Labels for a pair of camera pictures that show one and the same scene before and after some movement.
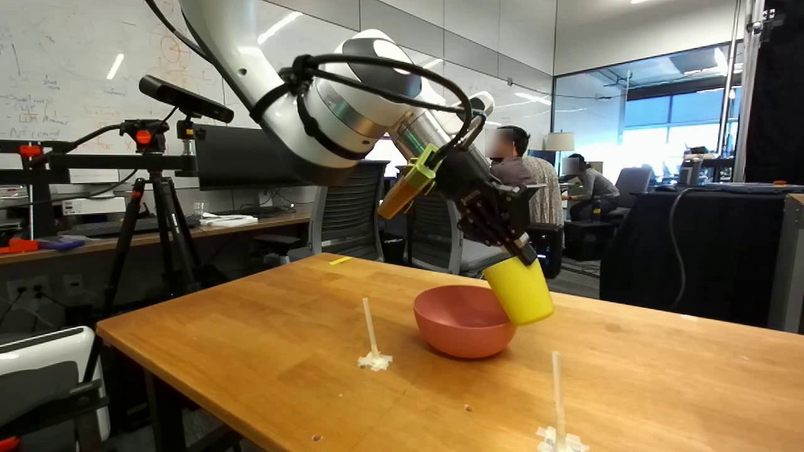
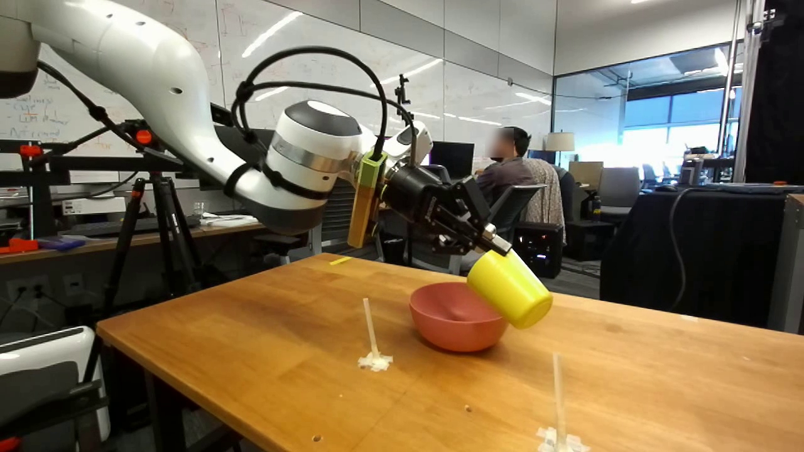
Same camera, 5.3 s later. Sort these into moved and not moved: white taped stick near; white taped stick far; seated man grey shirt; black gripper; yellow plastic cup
Moved: black gripper; yellow plastic cup
Not moved: white taped stick near; seated man grey shirt; white taped stick far
